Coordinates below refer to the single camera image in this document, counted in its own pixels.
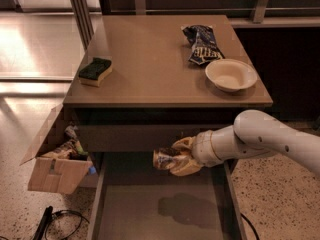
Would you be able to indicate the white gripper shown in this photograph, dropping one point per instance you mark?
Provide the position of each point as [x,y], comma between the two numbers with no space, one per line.
[203,148]

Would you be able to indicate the orange soda can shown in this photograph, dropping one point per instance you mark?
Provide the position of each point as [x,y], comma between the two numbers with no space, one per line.
[166,158]

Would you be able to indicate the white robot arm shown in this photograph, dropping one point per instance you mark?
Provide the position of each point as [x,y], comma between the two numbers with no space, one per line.
[253,134]

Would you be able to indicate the open middle drawer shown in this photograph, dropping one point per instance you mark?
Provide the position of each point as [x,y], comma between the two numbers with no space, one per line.
[135,201]

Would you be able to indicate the grey drawer cabinet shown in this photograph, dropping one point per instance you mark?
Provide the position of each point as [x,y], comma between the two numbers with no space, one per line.
[153,82]

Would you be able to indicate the top drawer front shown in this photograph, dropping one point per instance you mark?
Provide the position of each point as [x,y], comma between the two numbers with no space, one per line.
[133,138]

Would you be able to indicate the white bowl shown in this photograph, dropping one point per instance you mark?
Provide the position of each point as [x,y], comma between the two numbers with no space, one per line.
[231,75]

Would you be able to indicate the blue chip bag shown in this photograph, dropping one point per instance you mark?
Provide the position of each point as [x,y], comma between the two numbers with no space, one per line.
[204,48]

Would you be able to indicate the green yellow sponge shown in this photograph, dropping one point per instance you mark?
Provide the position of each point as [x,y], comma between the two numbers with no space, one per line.
[93,73]

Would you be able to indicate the cardboard box with trash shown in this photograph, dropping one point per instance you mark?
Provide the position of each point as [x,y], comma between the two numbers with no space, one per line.
[61,164]

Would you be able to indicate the black device on floor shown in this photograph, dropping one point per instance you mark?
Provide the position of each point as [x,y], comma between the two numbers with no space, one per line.
[46,218]

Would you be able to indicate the metal rail shelf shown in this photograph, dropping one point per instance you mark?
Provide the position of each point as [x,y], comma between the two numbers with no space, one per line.
[256,13]

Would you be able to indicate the metal window frame post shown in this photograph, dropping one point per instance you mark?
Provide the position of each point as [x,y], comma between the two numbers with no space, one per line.
[83,20]

